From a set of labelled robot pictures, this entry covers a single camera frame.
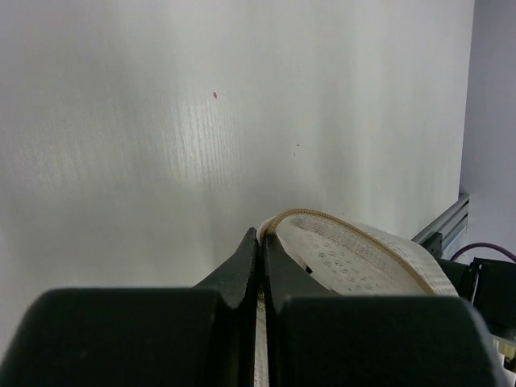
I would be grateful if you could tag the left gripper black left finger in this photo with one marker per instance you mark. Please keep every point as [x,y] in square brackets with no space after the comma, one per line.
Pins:
[162,336]

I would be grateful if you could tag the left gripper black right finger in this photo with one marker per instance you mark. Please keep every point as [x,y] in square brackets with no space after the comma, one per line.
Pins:
[319,338]

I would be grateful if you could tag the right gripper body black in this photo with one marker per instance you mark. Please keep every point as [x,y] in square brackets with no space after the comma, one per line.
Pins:
[489,285]

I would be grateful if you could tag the white mesh laundry bag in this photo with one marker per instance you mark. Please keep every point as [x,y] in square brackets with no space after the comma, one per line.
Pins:
[354,259]

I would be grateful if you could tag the right aluminium frame post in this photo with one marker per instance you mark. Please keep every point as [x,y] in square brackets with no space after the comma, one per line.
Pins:
[450,223]

